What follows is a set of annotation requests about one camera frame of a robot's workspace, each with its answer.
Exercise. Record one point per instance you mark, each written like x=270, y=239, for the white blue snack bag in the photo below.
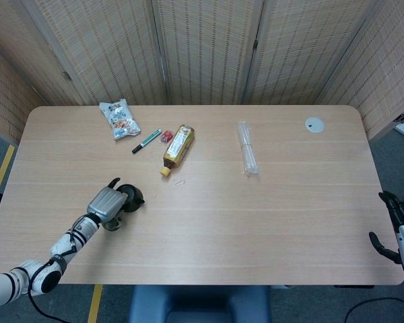
x=121, y=121

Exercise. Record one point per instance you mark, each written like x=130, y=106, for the black cast iron teapot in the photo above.
x=134, y=198

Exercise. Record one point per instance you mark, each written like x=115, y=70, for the dark green ceramic cup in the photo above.
x=114, y=230

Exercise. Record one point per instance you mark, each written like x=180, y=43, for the woven folding screen panel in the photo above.
x=6, y=101
x=299, y=50
x=27, y=50
x=208, y=50
x=390, y=84
x=114, y=50

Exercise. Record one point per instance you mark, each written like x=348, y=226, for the small red candy packet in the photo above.
x=166, y=136

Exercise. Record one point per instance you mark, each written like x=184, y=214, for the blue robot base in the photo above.
x=198, y=306

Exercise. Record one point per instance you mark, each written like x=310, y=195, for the tea bottle yellow label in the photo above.
x=178, y=146

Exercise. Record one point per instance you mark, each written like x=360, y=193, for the small black metal bracket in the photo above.
x=400, y=117

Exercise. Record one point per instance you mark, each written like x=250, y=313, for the green marker pen black cap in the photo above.
x=148, y=140

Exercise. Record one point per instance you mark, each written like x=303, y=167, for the small white paper scrap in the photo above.
x=179, y=182

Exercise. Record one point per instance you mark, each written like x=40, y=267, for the clear plastic straw bundle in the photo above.
x=247, y=151

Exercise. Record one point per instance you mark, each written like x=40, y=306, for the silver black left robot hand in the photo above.
x=107, y=203

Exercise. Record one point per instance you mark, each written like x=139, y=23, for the dark screen hinge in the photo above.
x=255, y=44

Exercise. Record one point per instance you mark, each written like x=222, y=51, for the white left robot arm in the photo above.
x=67, y=242

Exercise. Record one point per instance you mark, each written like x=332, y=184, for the yellow floor tape strip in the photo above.
x=4, y=168
x=95, y=304

